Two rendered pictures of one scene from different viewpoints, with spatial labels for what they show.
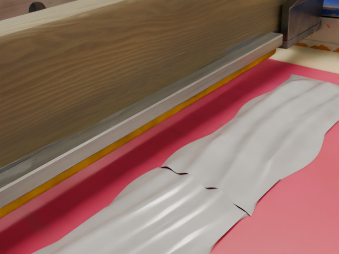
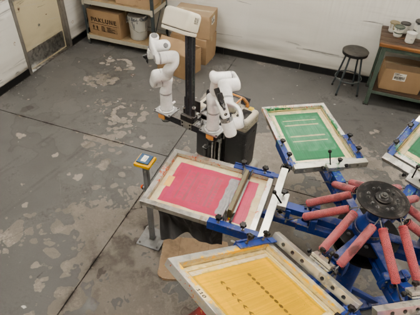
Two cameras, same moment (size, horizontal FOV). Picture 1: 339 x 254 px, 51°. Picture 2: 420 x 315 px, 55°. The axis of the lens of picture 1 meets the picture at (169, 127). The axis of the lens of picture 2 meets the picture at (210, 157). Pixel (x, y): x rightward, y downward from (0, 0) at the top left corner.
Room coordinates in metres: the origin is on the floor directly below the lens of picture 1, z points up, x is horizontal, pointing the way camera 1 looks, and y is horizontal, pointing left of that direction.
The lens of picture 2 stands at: (1.77, -1.04, 2.98)
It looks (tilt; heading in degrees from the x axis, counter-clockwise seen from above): 41 degrees down; 151
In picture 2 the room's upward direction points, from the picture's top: 3 degrees clockwise
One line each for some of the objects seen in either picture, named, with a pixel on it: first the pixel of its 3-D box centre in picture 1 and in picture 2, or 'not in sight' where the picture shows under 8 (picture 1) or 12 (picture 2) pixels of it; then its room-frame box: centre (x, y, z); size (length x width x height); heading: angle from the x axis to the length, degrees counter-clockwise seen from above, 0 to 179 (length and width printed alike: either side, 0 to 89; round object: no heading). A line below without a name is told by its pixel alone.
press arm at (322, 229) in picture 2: not in sight; (269, 215); (0.38, 0.19, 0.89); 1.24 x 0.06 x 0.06; 43
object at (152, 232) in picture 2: not in sight; (149, 202); (-0.43, -0.40, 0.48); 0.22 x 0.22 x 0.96; 43
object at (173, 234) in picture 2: not in sight; (190, 230); (0.17, -0.30, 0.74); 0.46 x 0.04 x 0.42; 43
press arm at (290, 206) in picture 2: not in sight; (290, 208); (0.48, 0.28, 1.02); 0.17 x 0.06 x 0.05; 43
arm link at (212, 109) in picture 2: not in sight; (215, 102); (-0.36, 0.14, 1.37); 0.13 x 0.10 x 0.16; 75
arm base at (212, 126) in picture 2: not in sight; (214, 119); (-0.37, 0.14, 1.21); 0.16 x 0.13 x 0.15; 120
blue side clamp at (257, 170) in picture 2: not in sight; (253, 172); (0.05, 0.26, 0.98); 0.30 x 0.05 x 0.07; 43
